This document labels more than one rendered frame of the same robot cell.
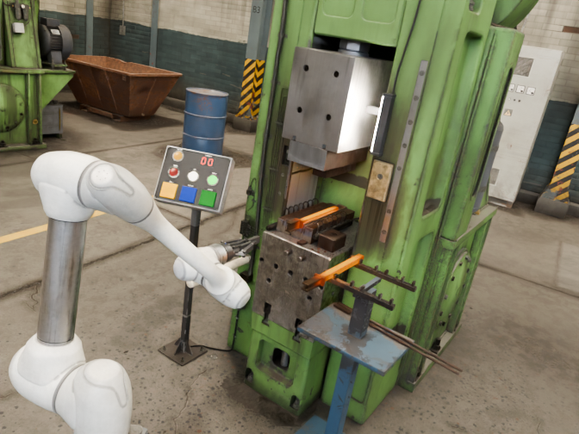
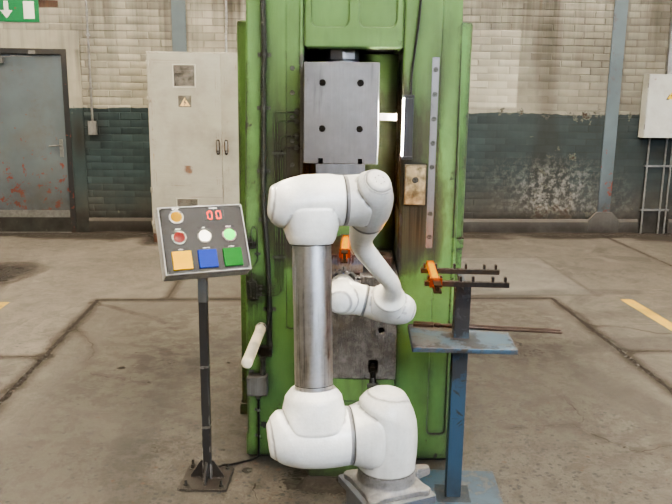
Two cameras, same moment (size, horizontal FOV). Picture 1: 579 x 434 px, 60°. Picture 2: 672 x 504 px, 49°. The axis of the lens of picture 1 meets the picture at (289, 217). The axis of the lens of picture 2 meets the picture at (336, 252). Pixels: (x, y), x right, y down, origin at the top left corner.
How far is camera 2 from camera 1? 1.54 m
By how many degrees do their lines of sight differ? 30
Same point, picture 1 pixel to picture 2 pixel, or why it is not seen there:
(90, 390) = (397, 408)
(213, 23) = not seen: outside the picture
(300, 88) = (318, 105)
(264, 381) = not seen: hidden behind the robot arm
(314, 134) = (345, 151)
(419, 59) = (430, 57)
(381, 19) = (381, 24)
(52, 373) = (341, 416)
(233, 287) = (405, 298)
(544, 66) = not seen: hidden behind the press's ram
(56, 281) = (324, 313)
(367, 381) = (443, 405)
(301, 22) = (286, 38)
